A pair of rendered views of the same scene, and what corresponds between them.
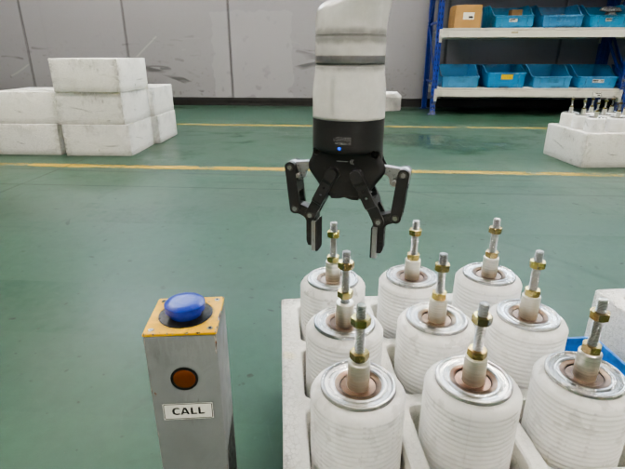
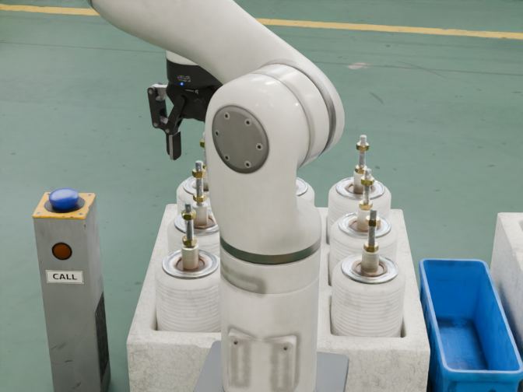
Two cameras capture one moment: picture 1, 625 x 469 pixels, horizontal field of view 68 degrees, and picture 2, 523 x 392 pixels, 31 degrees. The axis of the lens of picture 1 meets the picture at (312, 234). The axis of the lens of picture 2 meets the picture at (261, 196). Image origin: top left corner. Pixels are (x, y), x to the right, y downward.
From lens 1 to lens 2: 0.77 m
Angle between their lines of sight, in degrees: 8
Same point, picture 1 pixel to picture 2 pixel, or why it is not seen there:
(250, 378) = (138, 285)
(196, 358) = (71, 236)
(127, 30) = not seen: outside the picture
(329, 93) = not seen: hidden behind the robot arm
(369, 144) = (205, 81)
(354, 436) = (179, 296)
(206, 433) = (78, 295)
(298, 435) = (148, 304)
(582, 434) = (354, 309)
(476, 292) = (339, 205)
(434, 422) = not seen: hidden behind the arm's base
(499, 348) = (335, 252)
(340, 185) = (189, 109)
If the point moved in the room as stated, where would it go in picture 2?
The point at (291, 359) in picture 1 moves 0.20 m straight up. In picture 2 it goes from (159, 254) to (152, 131)
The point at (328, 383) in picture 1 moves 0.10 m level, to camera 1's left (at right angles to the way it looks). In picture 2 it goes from (168, 261) to (94, 257)
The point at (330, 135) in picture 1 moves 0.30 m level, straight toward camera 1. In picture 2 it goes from (175, 73) to (107, 170)
